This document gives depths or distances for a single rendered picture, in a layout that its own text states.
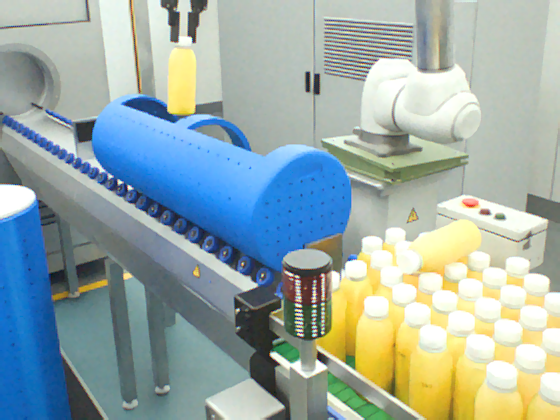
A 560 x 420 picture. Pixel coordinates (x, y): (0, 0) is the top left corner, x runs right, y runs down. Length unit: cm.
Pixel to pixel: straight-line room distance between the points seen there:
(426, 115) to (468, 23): 118
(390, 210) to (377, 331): 89
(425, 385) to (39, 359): 119
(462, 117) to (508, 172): 158
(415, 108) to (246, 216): 67
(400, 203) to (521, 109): 143
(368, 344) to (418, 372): 11
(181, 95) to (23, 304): 72
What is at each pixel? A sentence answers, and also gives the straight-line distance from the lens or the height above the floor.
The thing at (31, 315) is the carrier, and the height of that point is 73.
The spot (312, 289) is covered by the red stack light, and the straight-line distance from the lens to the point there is 80.
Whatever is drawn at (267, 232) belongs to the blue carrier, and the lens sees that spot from 134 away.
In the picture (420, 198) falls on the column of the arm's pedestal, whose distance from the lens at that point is 202.
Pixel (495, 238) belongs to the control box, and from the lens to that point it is 138.
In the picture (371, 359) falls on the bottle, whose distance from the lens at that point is 111.
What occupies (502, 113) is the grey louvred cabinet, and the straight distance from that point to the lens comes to 317.
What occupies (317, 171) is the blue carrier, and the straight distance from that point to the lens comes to 139.
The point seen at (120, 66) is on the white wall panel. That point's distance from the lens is 669.
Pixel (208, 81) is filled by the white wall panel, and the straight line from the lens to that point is 715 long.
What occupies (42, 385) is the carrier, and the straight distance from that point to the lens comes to 198.
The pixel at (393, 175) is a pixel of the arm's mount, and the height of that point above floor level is 102.
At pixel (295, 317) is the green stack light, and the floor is 119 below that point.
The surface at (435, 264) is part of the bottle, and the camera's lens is 117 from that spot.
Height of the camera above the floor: 162
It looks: 19 degrees down
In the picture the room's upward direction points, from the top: 2 degrees counter-clockwise
